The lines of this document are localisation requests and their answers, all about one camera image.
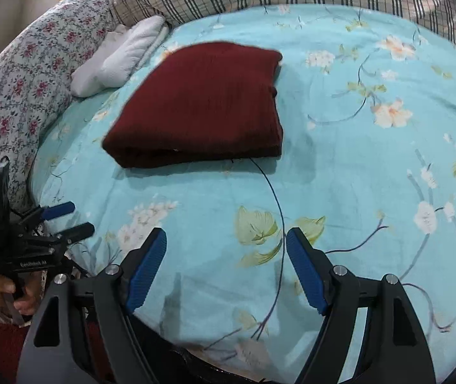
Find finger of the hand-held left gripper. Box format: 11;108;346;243
51;222;96;245
25;202;76;225

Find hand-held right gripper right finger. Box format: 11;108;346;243
285;227;436;384

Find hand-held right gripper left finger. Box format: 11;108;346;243
22;227;168;384

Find dark red knit sweater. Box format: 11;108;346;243
102;41;284;169

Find light blue floral bedsheet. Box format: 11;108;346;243
32;3;456;384

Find white quilt with red flowers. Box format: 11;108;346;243
0;0;120;292

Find white folded cloth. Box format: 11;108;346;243
70;15;171;98

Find black glossy bed frame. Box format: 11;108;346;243
164;344;306;384

